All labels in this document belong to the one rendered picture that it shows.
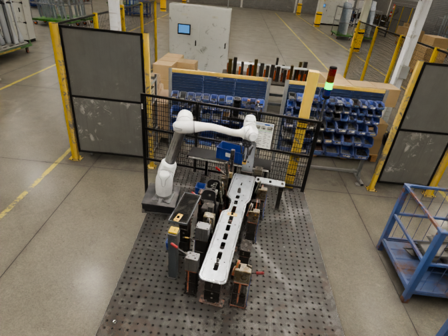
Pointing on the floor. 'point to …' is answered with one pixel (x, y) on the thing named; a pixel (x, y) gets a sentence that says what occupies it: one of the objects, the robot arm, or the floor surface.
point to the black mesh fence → (212, 135)
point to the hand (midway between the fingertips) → (245, 158)
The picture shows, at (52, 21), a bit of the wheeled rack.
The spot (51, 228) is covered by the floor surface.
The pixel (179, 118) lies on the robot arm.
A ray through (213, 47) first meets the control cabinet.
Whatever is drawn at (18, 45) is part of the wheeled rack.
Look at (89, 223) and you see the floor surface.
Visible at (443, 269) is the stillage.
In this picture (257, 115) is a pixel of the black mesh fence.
